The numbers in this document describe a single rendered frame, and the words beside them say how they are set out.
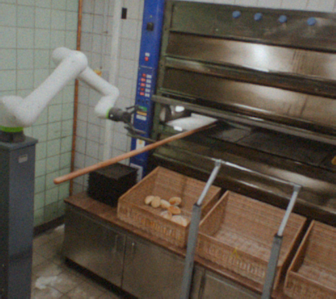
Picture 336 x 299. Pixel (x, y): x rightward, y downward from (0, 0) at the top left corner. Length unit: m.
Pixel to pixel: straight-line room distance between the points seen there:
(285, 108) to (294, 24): 0.51
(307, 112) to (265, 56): 0.44
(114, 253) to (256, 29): 1.80
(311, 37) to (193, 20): 0.82
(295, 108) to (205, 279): 1.18
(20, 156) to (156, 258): 1.08
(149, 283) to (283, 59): 1.70
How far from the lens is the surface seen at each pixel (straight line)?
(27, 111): 2.17
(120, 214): 2.82
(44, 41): 3.28
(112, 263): 2.97
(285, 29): 2.61
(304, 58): 2.57
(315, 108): 2.56
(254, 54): 2.66
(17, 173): 2.40
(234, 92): 2.71
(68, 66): 2.23
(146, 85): 3.03
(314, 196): 2.68
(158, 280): 2.76
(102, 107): 2.59
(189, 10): 2.89
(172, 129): 2.98
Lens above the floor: 1.95
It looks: 15 degrees down
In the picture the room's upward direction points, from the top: 7 degrees clockwise
